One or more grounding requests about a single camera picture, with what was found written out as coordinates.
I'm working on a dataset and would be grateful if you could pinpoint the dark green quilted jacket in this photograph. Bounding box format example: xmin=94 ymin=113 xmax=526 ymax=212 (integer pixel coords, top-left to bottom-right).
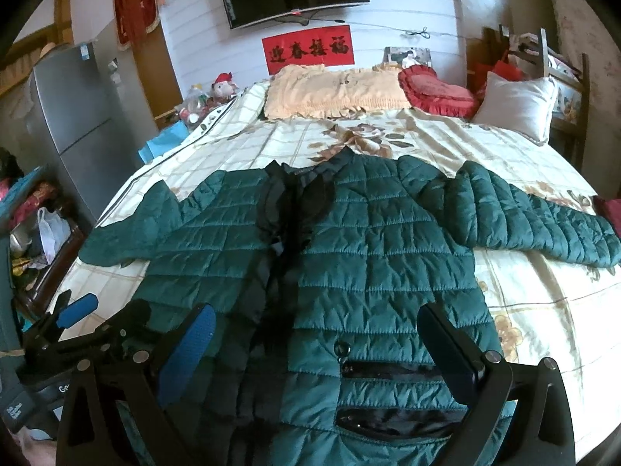
xmin=80 ymin=150 xmax=620 ymax=465

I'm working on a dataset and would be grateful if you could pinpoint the wooden chair with clothes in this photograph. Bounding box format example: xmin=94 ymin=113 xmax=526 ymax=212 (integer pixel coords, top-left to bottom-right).
xmin=499 ymin=25 xmax=590 ymax=172

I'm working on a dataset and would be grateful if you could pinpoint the white plastic bag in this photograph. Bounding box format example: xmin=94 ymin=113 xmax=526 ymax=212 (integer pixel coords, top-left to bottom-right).
xmin=37 ymin=207 xmax=71 ymax=264

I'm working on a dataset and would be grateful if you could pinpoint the floral cream bed quilt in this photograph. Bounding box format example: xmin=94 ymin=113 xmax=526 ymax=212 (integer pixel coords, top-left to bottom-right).
xmin=62 ymin=82 xmax=620 ymax=465

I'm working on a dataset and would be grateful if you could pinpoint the blue paper bag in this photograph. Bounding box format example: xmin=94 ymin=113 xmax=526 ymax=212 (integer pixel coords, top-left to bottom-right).
xmin=138 ymin=121 xmax=189 ymax=164

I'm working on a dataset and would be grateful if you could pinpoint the grey refrigerator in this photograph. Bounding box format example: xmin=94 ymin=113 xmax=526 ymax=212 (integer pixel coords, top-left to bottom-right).
xmin=25 ymin=42 xmax=140 ymax=230

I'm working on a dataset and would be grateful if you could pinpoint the pig plush toy red hat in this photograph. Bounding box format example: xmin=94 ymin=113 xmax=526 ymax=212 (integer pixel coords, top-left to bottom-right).
xmin=212 ymin=73 xmax=239 ymax=103

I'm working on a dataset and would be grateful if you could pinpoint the white pillow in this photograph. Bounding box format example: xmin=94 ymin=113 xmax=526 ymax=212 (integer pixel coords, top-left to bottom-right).
xmin=473 ymin=71 xmax=557 ymax=146

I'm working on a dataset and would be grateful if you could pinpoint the peach ruffled pillow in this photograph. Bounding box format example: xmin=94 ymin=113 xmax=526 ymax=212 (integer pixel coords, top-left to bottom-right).
xmin=264 ymin=63 xmax=411 ymax=120

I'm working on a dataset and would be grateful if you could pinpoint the red ruffled cushion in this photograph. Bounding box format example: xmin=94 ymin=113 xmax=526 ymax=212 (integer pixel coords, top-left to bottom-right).
xmin=398 ymin=65 xmax=479 ymax=119

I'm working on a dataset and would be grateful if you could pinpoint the framed photo at headboard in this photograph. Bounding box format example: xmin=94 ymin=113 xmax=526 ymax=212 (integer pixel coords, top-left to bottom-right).
xmin=383 ymin=46 xmax=433 ymax=68

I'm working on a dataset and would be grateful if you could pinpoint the red banner with characters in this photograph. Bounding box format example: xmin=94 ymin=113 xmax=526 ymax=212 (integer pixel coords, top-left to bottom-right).
xmin=262 ymin=24 xmax=355 ymax=75

